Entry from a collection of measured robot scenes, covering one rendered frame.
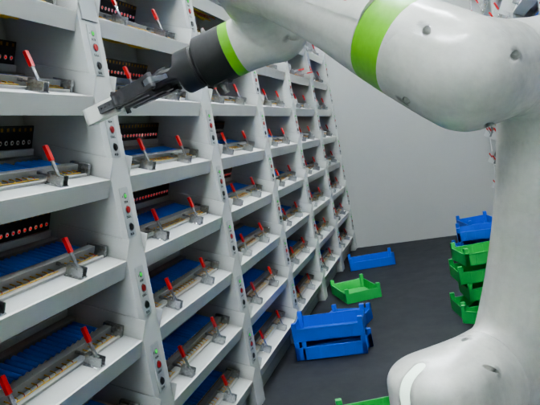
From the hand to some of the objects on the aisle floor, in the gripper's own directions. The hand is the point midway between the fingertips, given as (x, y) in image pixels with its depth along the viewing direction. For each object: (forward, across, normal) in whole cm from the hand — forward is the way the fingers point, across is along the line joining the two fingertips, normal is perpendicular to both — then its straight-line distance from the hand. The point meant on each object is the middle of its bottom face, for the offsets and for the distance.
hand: (104, 110), depth 115 cm
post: (+49, +35, -94) cm, 112 cm away
